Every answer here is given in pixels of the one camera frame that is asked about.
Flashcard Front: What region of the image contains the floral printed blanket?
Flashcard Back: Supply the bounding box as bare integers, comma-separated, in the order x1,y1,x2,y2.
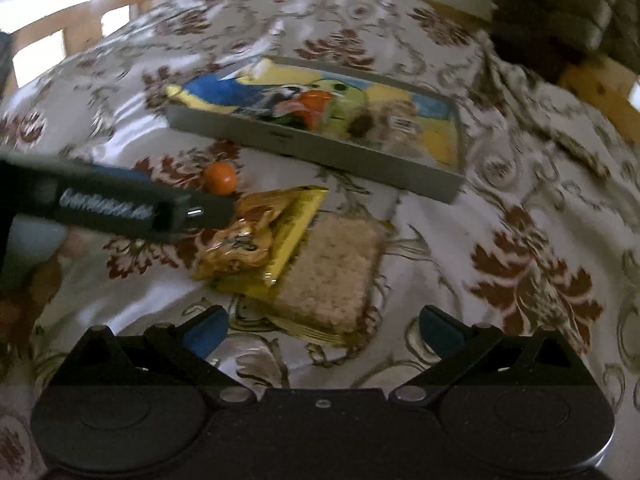
0,0,640,480

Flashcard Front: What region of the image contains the dark cloth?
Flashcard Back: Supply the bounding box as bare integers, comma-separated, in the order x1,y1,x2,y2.
492,0,640,83

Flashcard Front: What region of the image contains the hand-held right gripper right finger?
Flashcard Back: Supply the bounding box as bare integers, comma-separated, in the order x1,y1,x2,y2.
390,305,583,405

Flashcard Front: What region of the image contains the person's left forearm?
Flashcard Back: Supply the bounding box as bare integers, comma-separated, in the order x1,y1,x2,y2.
6,216,87,293

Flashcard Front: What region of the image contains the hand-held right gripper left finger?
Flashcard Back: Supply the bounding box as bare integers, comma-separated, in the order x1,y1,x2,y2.
69,305,257,405

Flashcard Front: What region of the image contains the small orange ball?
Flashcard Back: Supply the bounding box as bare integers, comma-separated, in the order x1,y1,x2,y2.
202,162,239,197

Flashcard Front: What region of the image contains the grey tray with cartoon print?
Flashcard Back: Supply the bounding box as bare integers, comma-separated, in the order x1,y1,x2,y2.
164,55,467,205

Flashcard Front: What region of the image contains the yellow snack packet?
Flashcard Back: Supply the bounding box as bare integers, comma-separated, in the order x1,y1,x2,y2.
215,185,331,302

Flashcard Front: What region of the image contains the rice cracker packet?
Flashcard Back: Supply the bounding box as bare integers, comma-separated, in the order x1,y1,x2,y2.
267,212,390,347

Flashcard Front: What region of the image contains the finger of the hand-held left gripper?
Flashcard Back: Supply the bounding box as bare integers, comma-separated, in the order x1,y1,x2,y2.
172,189,237,235

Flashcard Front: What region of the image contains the clear cookie packet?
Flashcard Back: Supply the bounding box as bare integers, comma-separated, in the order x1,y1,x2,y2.
344,97,427,150

